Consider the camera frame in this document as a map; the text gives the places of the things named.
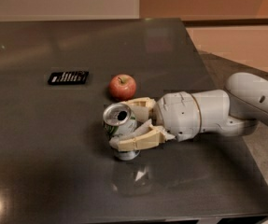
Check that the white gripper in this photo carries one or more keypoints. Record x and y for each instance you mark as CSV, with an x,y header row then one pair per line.
x,y
176,115

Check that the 7up soda can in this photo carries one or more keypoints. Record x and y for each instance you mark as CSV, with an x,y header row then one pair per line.
x,y
119,119

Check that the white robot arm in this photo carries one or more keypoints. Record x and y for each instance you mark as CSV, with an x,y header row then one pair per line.
x,y
232,111

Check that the red apple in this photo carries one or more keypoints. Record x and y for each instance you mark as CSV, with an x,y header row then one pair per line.
x,y
122,87

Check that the black remote control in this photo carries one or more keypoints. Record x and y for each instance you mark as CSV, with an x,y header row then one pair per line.
x,y
68,78

